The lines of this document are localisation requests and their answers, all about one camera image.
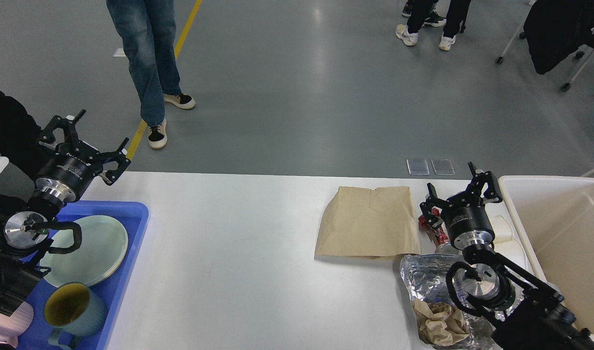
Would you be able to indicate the brown napkin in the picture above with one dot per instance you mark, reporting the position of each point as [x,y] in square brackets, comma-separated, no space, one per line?
[442,324]

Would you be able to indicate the blue plastic tray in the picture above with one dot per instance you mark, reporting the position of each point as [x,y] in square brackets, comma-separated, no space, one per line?
[134,217]

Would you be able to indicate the pink ribbed mug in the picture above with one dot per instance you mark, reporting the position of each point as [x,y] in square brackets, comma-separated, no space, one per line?
[11,327]

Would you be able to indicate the aluminium foil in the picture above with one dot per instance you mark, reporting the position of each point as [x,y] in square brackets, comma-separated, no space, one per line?
[424,277]

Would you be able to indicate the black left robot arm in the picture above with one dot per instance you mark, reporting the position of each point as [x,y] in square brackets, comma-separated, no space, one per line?
[28,233]

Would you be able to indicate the brown paper bag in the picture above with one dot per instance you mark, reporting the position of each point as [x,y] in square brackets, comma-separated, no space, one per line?
[367,223]

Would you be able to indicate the white plastic bin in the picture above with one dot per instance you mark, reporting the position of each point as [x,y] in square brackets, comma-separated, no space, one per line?
[554,218]

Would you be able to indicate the floor plate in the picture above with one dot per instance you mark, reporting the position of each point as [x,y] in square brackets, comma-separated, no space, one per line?
[443,167]
[418,167]

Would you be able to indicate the right floor plate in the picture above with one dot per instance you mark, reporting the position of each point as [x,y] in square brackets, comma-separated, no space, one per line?
[443,167]

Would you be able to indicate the person in black trousers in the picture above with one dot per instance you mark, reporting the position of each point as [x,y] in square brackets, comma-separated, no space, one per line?
[420,13]

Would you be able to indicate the green plate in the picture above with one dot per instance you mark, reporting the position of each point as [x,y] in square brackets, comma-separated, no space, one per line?
[104,245]

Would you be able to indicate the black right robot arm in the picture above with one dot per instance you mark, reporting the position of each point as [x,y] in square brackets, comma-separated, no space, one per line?
[525,312]

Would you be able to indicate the pink plate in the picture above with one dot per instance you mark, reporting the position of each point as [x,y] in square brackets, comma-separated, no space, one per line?
[104,263]

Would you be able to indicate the person in blue jeans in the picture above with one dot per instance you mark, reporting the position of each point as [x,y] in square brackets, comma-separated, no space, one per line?
[147,30]

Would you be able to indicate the left floor plate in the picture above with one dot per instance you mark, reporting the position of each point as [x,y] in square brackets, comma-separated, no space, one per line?
[418,167]

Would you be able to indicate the white foam container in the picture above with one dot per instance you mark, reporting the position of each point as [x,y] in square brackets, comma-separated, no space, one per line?
[506,244]

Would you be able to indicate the dark teal mug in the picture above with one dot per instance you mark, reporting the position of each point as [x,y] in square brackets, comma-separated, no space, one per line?
[73,311]

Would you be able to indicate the black tripod leg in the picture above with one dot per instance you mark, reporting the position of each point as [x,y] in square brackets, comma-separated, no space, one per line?
[465,8]

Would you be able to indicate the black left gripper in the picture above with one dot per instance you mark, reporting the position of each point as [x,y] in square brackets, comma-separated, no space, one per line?
[66,170]

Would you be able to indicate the chair with black jacket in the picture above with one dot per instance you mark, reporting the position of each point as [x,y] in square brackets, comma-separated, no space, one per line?
[553,30]

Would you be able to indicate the person with dark sneakers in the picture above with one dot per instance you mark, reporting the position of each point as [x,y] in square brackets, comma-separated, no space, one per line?
[433,19]

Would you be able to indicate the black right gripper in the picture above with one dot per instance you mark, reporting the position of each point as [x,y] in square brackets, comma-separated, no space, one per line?
[465,217]

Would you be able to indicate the red snack wrapper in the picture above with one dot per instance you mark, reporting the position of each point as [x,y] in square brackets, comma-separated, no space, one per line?
[437,236]

